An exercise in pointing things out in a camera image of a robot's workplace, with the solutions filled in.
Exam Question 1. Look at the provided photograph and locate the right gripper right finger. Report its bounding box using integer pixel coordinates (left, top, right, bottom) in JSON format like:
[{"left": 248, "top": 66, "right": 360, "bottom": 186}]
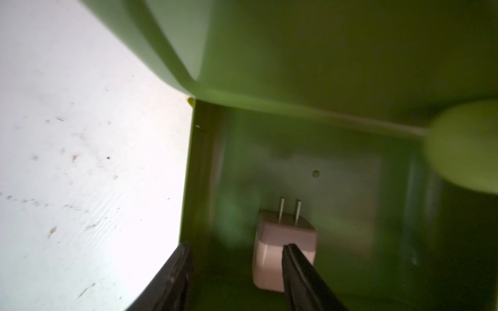
[{"left": 281, "top": 244, "right": 347, "bottom": 311}]

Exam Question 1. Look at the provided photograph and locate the green drawer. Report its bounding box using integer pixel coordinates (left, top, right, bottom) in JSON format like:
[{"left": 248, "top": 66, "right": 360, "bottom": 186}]
[
  {"left": 85, "top": 1, "right": 497, "bottom": 194},
  {"left": 180, "top": 101, "right": 497, "bottom": 310}
]

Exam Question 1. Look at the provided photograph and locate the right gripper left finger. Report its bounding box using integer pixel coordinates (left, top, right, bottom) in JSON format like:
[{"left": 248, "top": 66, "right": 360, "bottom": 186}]
[{"left": 127, "top": 244, "right": 193, "bottom": 311}]

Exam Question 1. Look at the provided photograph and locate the pink plug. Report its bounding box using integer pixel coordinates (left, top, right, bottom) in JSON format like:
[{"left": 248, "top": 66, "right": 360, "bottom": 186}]
[{"left": 252, "top": 198, "right": 318, "bottom": 292}]

